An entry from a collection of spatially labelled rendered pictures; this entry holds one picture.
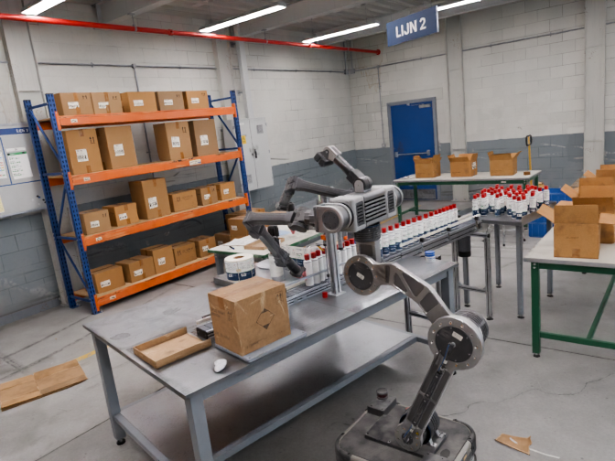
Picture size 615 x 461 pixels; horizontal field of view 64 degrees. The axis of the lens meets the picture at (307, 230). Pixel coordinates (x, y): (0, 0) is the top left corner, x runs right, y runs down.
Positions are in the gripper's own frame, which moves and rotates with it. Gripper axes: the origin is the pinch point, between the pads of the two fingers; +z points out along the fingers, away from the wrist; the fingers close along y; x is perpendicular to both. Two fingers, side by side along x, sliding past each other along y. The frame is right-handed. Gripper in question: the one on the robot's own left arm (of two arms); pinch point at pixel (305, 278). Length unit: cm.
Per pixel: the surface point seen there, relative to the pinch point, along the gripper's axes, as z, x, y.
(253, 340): -42, 56, -40
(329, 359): 72, 25, 15
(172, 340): -48, 74, 11
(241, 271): -10, 10, 50
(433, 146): 437, -554, 372
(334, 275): 4.9, -8.5, -16.3
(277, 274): -0.6, 2.4, 24.8
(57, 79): -129, -125, 448
